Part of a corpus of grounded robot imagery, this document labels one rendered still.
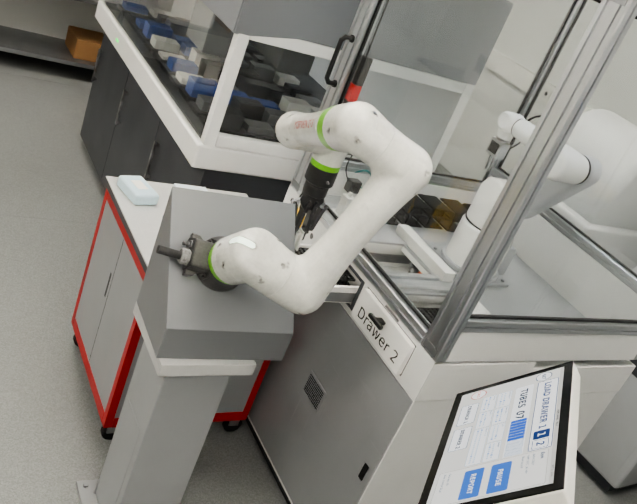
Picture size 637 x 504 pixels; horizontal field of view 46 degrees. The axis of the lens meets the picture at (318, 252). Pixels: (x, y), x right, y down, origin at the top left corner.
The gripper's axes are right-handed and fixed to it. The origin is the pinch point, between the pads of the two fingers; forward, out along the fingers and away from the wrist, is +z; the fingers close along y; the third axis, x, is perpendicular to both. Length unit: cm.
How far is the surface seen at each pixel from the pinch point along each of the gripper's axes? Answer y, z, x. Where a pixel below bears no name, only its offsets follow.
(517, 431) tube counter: -5, -13, 98
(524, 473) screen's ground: 6, -16, 111
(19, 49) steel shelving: 21, 82, -375
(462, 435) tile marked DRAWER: -2, -3, 88
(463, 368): -33, 6, 56
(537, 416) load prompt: -10, -17, 97
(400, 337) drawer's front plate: -18.5, 6.0, 41.6
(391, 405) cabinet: -20, 26, 49
